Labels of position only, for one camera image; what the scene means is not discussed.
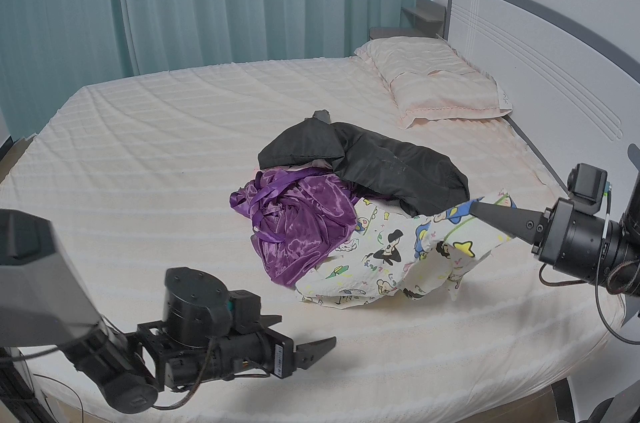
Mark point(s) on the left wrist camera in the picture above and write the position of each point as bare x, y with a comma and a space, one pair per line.
245, 311

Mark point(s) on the purple satin garment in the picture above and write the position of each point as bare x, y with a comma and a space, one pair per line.
300, 231

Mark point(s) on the dark grey garment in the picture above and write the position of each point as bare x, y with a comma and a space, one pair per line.
321, 115

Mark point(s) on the pale pink pillow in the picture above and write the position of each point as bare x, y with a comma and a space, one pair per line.
430, 81

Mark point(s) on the grey bedside table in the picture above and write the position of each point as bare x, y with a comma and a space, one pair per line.
425, 18

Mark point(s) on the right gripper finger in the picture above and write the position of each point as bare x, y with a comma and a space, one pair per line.
515, 222

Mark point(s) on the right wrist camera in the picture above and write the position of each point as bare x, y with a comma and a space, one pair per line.
587, 188

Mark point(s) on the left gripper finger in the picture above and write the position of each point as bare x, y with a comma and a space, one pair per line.
312, 351
269, 321

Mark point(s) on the white printed pyjama top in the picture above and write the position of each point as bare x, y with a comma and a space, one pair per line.
380, 256

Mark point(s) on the black garment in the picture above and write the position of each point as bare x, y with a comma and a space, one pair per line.
390, 166

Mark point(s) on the pink garment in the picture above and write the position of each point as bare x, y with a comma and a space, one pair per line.
310, 165

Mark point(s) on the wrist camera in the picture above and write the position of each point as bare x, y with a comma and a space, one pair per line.
245, 311
587, 188

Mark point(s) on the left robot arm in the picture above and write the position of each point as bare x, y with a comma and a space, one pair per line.
35, 281

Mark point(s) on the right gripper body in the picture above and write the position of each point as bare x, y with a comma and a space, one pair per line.
575, 241

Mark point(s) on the bed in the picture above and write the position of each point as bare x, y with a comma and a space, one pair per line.
150, 151

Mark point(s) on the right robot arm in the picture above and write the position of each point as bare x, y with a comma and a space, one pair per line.
627, 241

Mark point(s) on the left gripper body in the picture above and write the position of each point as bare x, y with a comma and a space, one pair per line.
240, 353

